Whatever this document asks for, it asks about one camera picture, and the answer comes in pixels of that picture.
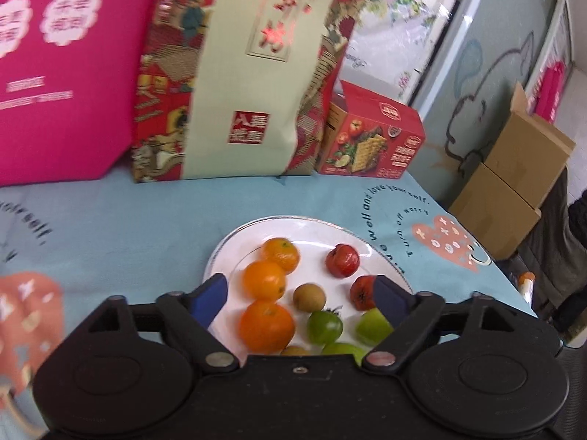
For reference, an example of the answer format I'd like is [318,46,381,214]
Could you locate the red cracker box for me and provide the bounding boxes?
[316,79,426,180]

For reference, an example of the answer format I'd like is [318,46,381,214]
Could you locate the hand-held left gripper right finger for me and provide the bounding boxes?
[362,275,558,374]

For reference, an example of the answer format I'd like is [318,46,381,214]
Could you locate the orange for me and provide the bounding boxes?
[243,261,287,302]
[239,301,296,355]
[261,237,300,272]

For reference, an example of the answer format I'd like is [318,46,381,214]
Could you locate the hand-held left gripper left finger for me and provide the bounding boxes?
[69,272,239,373]

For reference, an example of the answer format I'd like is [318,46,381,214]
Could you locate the dark cloth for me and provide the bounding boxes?
[516,165,587,345]

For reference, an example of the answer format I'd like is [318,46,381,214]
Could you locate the white floral plastic bag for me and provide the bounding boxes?
[339,0,462,107]

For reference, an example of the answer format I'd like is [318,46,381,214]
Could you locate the orange capped bottle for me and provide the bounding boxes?
[518,272,536,306]

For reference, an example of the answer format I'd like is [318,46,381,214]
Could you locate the white plate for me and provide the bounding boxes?
[203,214,414,358]

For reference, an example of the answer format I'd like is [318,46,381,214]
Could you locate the small green fruit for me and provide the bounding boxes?
[307,311,344,344]

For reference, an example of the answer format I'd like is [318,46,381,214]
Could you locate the red and beige gift box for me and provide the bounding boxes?
[131,0,373,184]

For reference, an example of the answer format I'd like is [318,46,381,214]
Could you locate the pink bag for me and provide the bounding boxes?
[533,59,570,123]

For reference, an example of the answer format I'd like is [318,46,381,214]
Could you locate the blue printed tablecloth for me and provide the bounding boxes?
[0,165,538,440]

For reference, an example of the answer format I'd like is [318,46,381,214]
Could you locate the green mango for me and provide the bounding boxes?
[321,342,368,364]
[355,308,395,347]

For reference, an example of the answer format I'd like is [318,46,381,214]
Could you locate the brown kiwi fruit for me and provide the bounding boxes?
[293,283,327,312]

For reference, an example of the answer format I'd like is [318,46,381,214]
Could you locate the cardboard box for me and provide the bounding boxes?
[484,81,577,212]
[448,160,543,260]

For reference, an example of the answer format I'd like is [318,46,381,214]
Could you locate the magenta gift box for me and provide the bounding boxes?
[0,0,166,187]

